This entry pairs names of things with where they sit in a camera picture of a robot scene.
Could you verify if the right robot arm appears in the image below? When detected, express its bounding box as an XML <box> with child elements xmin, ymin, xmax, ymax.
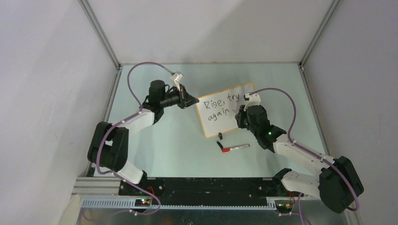
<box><xmin>235</xmin><ymin>105</ymin><xmax>364</xmax><ymax>213</ymax></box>

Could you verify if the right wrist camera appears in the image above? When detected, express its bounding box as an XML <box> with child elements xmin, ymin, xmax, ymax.
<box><xmin>244</xmin><ymin>93</ymin><xmax>261</xmax><ymax>111</ymax></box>

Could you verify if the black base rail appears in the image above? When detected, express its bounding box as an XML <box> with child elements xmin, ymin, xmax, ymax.
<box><xmin>119</xmin><ymin>177</ymin><xmax>299</xmax><ymax>207</ymax></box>

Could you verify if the red whiteboard marker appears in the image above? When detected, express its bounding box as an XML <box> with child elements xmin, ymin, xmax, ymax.
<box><xmin>222</xmin><ymin>144</ymin><xmax>251</xmax><ymax>153</ymax></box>

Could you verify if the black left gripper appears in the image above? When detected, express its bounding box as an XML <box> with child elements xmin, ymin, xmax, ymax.
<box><xmin>160</xmin><ymin>84</ymin><xmax>199</xmax><ymax>109</ymax></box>

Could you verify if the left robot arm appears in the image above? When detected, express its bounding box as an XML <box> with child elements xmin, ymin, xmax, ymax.
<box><xmin>87</xmin><ymin>80</ymin><xmax>199</xmax><ymax>195</ymax></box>

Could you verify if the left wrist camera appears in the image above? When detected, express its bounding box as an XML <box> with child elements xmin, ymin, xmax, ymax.
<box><xmin>170</xmin><ymin>71</ymin><xmax>184</xmax><ymax>91</ymax></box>

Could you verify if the controller board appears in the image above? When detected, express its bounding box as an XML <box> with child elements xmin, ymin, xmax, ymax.
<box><xmin>134</xmin><ymin>198</ymin><xmax>152</xmax><ymax>207</ymax></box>
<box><xmin>276</xmin><ymin>203</ymin><xmax>294</xmax><ymax>214</ymax></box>

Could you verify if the right controller board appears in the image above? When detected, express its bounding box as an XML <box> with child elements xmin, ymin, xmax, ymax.
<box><xmin>276</xmin><ymin>203</ymin><xmax>294</xmax><ymax>214</ymax></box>

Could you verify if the yellow framed whiteboard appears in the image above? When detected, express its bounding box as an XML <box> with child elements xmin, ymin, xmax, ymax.
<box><xmin>196</xmin><ymin>82</ymin><xmax>255</xmax><ymax>138</ymax></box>

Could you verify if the left controller board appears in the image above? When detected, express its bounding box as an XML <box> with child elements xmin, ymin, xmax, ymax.
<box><xmin>134</xmin><ymin>198</ymin><xmax>152</xmax><ymax>207</ymax></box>

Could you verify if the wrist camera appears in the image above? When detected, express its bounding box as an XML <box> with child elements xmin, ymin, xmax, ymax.
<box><xmin>170</xmin><ymin>71</ymin><xmax>184</xmax><ymax>91</ymax></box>
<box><xmin>244</xmin><ymin>93</ymin><xmax>261</xmax><ymax>111</ymax></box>

